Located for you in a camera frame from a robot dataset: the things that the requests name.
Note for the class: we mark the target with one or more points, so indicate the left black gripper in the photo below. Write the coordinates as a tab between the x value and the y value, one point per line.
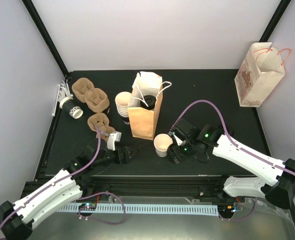
126	158

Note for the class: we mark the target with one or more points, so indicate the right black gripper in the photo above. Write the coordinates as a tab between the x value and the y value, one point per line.
176	155

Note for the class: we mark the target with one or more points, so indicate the black plastic cup lid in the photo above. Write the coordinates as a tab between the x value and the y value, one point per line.
202	157

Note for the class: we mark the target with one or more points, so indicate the brown paper bag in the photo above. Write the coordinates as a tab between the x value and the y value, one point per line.
143	122

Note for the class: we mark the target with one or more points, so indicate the stack of paper cups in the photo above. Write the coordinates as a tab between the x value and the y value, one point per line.
122	100

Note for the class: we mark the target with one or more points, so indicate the cup holding white stirrers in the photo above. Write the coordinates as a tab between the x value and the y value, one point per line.
68	105

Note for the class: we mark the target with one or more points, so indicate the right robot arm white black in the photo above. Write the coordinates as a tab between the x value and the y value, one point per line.
273	180

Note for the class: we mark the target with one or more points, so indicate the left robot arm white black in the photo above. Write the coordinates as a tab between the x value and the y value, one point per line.
72	183

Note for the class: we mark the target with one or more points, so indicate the pulp cup carrier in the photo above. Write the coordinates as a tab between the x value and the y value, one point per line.
100	124
80	87
97	100

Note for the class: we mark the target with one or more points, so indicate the left controller board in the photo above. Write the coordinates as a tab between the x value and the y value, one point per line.
88	206

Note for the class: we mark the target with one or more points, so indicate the controller board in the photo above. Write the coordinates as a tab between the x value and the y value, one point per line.
230	208
88	206

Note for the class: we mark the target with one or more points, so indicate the right controller board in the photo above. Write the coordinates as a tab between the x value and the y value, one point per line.
230	208

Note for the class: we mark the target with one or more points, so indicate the rear pulp cup carrier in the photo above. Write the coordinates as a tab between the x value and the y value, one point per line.
80	87

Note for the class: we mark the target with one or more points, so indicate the bundle of white stirrers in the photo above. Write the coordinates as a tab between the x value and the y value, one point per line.
62	93

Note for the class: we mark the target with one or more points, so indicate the white printed paper bag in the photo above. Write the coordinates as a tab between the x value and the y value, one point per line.
260	72

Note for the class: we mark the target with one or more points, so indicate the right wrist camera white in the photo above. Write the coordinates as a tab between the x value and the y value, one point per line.
177	140

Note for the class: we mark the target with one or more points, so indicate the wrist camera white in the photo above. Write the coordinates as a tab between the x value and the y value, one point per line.
113	138
177	140

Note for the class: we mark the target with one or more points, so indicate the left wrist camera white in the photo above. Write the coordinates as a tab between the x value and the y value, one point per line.
113	138

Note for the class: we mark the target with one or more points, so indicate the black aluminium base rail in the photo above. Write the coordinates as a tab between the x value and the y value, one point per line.
155	186

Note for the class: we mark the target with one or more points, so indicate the white slotted cable duct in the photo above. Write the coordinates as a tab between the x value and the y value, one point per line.
159	209

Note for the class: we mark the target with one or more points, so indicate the right black frame post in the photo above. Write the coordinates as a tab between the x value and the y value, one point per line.
276	17

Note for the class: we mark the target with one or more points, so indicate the black frame post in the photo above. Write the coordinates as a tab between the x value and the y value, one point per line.
276	17
36	18

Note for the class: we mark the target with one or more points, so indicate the left black frame post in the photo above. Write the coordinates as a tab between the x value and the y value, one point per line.
36	18

